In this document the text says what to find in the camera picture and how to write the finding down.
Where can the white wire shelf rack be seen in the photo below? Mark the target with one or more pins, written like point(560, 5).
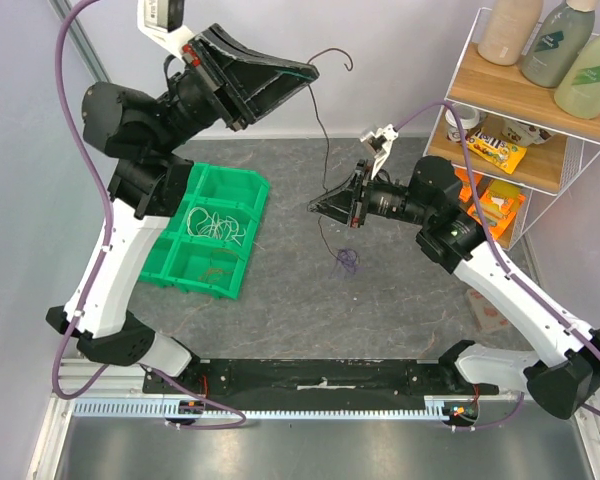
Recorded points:
point(564, 146)

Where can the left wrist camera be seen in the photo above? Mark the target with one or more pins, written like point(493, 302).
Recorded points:
point(162, 22)

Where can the orange yellow snack box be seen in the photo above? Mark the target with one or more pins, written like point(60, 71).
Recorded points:
point(500, 203)

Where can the light green pump bottle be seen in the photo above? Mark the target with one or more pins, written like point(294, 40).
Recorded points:
point(578, 94)

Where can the grey-green pump bottle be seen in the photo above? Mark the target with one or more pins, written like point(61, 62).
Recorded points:
point(562, 35)

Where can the yellow candy bag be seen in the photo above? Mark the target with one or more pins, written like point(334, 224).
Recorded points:
point(501, 154)

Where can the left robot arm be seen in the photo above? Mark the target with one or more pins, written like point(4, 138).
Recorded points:
point(142, 133)

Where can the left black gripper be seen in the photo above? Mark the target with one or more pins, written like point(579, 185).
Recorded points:
point(259, 79)

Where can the white paper cup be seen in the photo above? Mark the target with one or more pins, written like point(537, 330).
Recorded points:
point(461, 119)

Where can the green compartment bin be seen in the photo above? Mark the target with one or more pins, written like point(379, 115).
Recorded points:
point(207, 245)

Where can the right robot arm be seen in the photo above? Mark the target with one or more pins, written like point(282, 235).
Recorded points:
point(562, 370)

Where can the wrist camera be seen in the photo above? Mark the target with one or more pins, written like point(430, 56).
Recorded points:
point(379, 143)
point(162, 22)

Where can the beige pump bottle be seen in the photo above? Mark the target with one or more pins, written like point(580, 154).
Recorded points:
point(508, 29)

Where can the slotted cable duct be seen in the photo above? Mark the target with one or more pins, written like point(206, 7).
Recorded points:
point(180, 408)

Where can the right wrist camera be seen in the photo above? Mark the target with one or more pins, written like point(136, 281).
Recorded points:
point(379, 143)

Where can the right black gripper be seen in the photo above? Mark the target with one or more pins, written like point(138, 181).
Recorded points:
point(357, 195)

